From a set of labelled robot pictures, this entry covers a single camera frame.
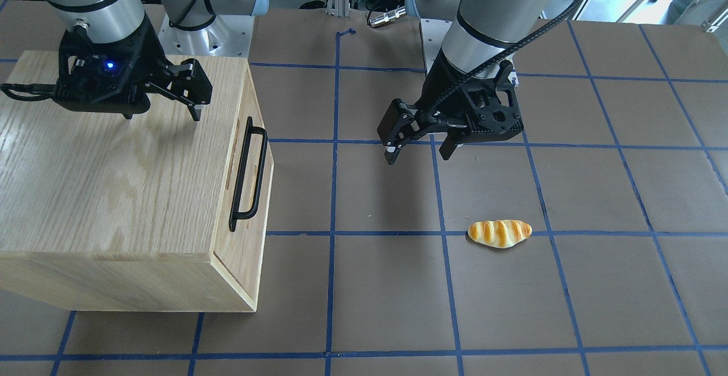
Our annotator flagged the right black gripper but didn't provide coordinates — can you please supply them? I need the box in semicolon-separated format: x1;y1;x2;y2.
52;23;213;122

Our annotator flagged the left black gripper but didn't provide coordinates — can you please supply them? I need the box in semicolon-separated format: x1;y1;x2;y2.
377;57;524;164

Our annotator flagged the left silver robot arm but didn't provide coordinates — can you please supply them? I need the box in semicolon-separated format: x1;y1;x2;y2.
377;0;582;164

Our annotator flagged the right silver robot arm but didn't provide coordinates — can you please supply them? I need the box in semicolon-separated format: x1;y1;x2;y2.
2;0;270;121

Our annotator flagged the wooden drawer cabinet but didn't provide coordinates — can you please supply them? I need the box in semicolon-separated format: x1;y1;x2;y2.
1;56;252;313

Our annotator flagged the toy bread roll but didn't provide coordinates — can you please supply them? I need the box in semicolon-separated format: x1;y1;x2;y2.
466;220;533;249

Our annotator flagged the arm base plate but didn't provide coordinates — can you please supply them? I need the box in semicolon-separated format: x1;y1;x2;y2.
159;15;255;58
420;19;452;73

